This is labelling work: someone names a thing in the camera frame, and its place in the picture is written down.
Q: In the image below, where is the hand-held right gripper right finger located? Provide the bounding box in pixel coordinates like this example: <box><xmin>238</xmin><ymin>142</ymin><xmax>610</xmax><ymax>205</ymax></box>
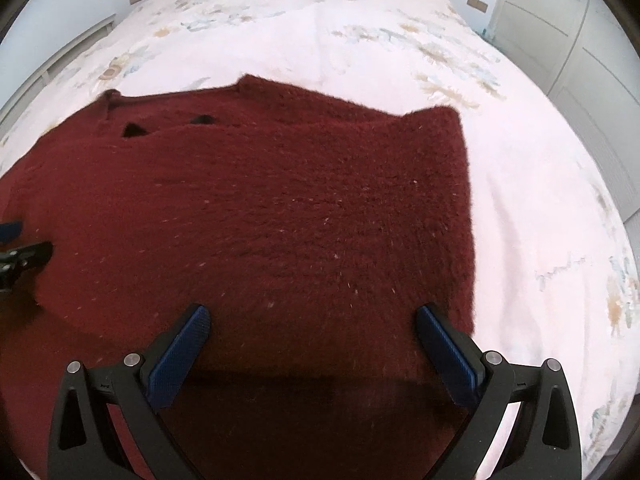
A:
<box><xmin>416</xmin><ymin>303</ymin><xmax>583</xmax><ymax>480</ymax></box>

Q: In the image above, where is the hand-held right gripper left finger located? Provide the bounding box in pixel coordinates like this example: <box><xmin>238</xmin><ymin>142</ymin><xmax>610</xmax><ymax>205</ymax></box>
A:
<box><xmin>47</xmin><ymin>303</ymin><xmax>211</xmax><ymax>480</ymax></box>

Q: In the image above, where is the dark red knit sweater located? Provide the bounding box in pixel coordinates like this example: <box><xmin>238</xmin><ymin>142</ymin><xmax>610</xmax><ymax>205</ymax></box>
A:
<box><xmin>0</xmin><ymin>74</ymin><xmax>477</xmax><ymax>480</ymax></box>

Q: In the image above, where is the floral white bed sheet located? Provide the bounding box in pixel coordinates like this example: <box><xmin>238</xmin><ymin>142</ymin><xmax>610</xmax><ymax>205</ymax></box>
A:
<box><xmin>0</xmin><ymin>0</ymin><xmax>640</xmax><ymax>480</ymax></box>

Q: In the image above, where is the white wardrobe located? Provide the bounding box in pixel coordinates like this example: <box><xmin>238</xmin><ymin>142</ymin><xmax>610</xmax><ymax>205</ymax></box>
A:
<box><xmin>487</xmin><ymin>0</ymin><xmax>640</xmax><ymax>221</ymax></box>

